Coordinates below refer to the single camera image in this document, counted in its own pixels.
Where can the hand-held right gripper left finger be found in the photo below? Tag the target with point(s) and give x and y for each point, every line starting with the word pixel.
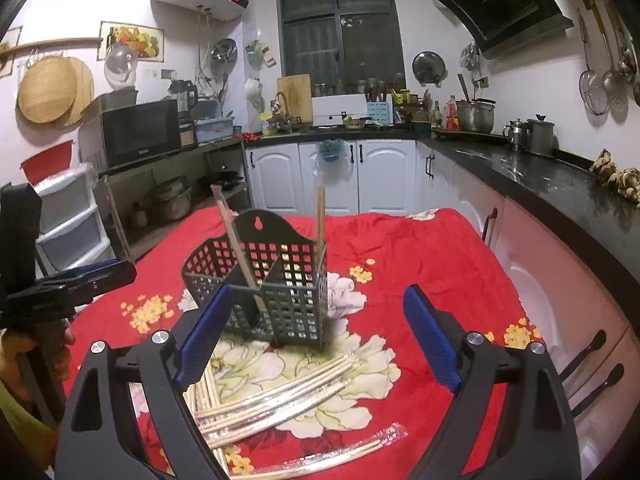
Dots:
pixel 205 340

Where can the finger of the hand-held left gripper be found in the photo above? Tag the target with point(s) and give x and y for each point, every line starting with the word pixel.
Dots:
pixel 105 282
pixel 102 264

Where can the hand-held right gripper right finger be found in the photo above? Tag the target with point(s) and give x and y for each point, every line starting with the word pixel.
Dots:
pixel 432 345

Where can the pile of chopsticks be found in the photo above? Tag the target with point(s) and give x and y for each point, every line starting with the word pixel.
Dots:
pixel 280 400

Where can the dark green plastic utensil basket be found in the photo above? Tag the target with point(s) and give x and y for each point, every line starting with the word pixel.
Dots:
pixel 295 305

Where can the chopstick pair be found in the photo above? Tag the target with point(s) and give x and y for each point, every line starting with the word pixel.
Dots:
pixel 320 215
pixel 235 245
pixel 345 450

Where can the person's left forearm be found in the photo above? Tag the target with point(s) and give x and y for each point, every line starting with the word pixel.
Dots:
pixel 20 425

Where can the person's left hand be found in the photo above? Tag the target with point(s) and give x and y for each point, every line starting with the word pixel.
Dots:
pixel 59 360

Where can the white plastic drawer unit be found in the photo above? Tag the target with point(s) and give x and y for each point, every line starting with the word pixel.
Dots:
pixel 70 220

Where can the red plastic basin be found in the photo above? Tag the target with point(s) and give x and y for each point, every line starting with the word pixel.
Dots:
pixel 47 162

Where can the red floral blanket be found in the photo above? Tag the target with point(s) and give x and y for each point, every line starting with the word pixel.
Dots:
pixel 425 260

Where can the old metal pot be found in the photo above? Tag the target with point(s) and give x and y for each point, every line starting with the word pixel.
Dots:
pixel 172 200

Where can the black microwave oven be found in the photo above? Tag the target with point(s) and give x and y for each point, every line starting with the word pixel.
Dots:
pixel 140 132

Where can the long white base cabinet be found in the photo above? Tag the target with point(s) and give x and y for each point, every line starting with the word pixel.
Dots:
pixel 550 270

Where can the round bamboo tray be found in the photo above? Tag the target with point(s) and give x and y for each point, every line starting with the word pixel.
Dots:
pixel 45 90

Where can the round wooden board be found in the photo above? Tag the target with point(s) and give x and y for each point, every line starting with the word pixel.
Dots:
pixel 86 90

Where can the metal baking pan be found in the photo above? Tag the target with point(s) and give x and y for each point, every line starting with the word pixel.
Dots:
pixel 115 97

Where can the metal shelf rack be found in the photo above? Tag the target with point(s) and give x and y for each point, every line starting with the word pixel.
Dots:
pixel 215 146

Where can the blue plastic dish bin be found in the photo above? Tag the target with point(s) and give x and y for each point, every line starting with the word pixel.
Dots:
pixel 215 130

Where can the black electric kettle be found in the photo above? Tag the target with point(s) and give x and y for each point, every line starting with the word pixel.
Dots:
pixel 182 95

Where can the glass pot lid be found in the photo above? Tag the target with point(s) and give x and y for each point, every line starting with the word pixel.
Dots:
pixel 120 62

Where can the black countertop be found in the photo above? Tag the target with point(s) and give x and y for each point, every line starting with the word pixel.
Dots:
pixel 525 170

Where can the blue hanging basket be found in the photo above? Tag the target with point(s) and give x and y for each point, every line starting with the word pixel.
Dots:
pixel 331 152

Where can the small steel kettle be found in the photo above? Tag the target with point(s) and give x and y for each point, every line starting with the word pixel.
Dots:
pixel 515 135

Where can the red labelled bottle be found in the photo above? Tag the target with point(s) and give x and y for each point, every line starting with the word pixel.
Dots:
pixel 451 117

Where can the white plastic jug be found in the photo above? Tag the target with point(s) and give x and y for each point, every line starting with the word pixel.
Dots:
pixel 254 92

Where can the large steel pot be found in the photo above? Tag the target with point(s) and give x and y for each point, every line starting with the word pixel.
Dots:
pixel 475 117

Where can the steel canister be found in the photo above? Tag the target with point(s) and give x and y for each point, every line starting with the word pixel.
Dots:
pixel 540 135

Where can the blue utensil holder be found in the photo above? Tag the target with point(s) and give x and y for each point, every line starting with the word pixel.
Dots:
pixel 380 112

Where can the kitchen faucet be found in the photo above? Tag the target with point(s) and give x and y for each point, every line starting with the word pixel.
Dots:
pixel 281 105

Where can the ginger roots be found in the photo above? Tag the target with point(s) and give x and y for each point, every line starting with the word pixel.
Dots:
pixel 617 177

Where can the white countertop appliance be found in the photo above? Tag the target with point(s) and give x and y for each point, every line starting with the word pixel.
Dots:
pixel 340 110

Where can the wooden cutting board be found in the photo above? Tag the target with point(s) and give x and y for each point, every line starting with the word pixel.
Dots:
pixel 295 100

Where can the dark pot lid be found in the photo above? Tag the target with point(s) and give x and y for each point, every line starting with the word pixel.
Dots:
pixel 428 67

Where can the steel mesh strainer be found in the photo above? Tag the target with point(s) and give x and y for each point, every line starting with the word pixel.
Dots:
pixel 594 92

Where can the steel ladle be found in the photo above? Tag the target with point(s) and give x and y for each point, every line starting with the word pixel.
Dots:
pixel 611 80

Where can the dark window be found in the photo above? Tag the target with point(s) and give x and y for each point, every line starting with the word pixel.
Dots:
pixel 340 25

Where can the black range hood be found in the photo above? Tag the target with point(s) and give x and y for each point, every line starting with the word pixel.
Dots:
pixel 490 0

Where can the wooden wall rail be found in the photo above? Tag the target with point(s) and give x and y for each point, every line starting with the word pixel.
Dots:
pixel 50 43

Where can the fruit wall picture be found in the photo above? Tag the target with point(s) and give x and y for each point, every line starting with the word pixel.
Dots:
pixel 135 37

